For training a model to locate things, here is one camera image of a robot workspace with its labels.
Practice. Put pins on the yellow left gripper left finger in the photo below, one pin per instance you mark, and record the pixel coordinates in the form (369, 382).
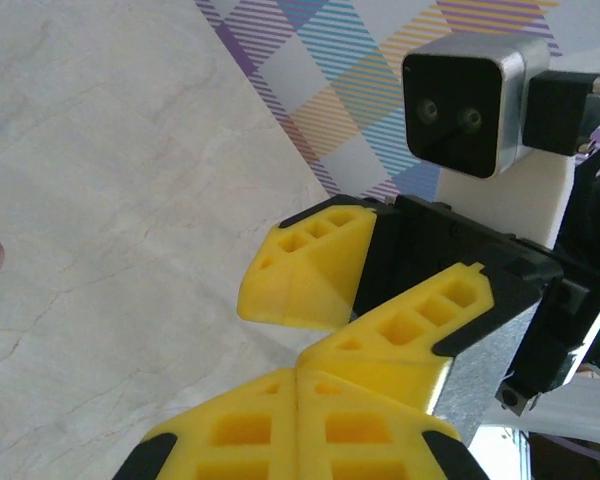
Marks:
(240, 430)

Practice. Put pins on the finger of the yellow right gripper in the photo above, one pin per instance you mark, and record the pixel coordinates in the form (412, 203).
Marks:
(305, 280)
(405, 360)

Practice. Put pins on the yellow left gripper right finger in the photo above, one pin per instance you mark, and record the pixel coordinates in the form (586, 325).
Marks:
(360, 430)

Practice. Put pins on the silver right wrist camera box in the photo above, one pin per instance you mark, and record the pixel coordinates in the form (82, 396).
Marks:
(450, 105)

